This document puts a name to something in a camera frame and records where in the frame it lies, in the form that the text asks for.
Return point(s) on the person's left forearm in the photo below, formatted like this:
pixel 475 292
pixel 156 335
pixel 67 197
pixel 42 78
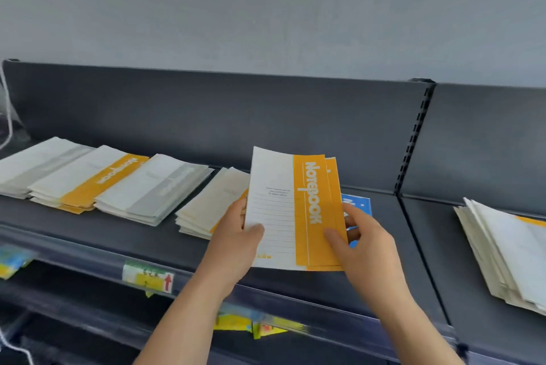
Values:
pixel 187 326

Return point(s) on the small blue notebook stack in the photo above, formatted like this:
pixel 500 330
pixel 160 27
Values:
pixel 362 204

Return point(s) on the clear plastic price rail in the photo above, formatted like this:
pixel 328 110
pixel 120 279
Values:
pixel 85 258

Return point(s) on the yellow blue snack packet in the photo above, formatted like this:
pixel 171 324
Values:
pixel 277 328
pixel 13 262
pixel 232 322

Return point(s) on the person's right hand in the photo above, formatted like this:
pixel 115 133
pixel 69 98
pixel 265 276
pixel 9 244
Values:
pixel 375 266

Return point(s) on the small grey notebook stack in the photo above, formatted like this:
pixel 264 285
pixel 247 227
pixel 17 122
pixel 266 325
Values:
pixel 149 189
pixel 38 164

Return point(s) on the person's left hand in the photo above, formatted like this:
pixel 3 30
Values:
pixel 230 249

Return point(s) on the yellow white price tag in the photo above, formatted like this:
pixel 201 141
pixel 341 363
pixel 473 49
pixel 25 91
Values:
pixel 149 278

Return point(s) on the dark grey back panel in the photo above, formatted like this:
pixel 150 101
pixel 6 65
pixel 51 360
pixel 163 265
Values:
pixel 213 117
pixel 482 143

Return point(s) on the pile of white notebooks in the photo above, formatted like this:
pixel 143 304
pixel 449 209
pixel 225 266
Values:
pixel 503 241

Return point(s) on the slotted dark metal upright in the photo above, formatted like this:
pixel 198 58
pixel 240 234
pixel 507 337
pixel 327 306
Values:
pixel 413 138

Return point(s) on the small orange notebook stack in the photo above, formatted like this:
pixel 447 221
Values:
pixel 213 202
pixel 307 207
pixel 77 177

